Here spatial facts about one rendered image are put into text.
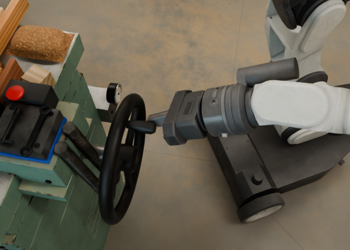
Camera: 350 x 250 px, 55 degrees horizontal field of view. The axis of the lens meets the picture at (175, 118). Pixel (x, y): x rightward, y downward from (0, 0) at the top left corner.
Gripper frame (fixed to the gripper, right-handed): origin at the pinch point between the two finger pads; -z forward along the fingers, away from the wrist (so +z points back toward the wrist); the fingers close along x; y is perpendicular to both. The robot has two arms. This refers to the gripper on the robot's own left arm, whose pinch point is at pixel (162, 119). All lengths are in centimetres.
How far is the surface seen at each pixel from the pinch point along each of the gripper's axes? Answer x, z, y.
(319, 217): 38, 9, -107
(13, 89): -8.6, -16.6, 19.7
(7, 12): 16.2, -35.6, 25.8
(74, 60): 14.0, -24.9, 10.3
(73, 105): -4.3, -12.8, 10.7
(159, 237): 10, -49, -78
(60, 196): -17.5, -17.1, 0.0
